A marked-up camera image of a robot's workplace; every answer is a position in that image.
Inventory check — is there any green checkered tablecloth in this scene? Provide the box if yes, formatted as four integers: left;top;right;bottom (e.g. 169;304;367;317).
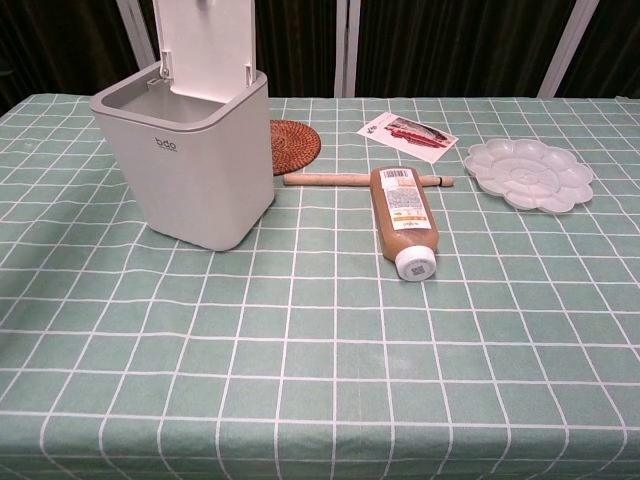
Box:
0;94;640;480

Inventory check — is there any white small trash bin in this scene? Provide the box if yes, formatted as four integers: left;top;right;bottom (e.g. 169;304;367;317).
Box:
89;0;277;252

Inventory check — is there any wooden stick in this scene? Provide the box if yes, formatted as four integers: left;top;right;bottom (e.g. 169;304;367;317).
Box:
283;171;457;190

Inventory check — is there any brown bottle with white cap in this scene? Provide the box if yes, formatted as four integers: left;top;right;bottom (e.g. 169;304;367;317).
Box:
369;166;438;283

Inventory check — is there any brown woven round coaster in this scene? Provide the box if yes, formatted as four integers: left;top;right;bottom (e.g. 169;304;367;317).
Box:
269;119;322;177

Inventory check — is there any printed snack packet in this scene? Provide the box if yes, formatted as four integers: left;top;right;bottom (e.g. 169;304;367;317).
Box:
356;111;460;165

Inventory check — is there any dark brown curtain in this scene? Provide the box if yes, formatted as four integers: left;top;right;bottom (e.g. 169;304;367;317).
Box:
253;0;336;99
355;0;577;99
556;0;640;100
0;0;141;114

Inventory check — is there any white flower-shaped palette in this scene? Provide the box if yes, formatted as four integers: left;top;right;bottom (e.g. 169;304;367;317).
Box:
462;138;596;216

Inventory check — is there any silver partition post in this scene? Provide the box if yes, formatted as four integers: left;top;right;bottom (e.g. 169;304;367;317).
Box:
536;0;595;99
331;0;360;99
115;0;157;69

